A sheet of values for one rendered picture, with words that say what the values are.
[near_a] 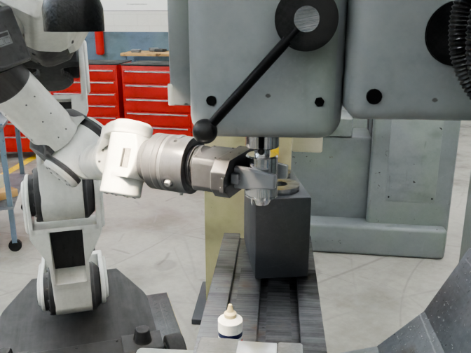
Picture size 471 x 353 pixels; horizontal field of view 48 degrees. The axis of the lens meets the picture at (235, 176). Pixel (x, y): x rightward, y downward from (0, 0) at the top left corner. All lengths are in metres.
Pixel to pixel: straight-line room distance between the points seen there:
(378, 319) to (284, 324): 1.85
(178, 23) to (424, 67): 0.32
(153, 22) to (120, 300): 8.44
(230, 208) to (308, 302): 1.56
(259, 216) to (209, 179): 0.39
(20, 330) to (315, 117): 1.30
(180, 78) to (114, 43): 9.45
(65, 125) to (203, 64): 0.48
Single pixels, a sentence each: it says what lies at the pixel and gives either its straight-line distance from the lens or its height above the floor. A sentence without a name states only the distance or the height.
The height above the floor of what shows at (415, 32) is 1.44.
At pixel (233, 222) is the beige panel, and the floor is 0.48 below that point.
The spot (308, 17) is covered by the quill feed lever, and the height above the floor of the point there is 1.46.
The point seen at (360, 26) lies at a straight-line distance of 0.63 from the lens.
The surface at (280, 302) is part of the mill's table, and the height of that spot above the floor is 0.90.
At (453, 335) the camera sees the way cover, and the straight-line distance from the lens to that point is 0.97.
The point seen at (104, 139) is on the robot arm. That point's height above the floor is 1.26.
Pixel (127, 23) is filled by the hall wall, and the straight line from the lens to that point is 10.12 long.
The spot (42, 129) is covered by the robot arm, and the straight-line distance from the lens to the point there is 1.06.
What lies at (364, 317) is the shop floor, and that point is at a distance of 2.87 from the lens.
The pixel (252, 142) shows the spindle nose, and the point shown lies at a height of 1.29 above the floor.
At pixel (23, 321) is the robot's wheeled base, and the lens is 1.81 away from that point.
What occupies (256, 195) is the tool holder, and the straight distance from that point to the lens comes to 0.76.
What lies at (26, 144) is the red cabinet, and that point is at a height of 0.16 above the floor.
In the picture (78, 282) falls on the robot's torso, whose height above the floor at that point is 0.74.
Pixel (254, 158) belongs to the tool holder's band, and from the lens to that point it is 0.75.
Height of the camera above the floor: 1.46
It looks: 17 degrees down
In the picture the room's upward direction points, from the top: straight up
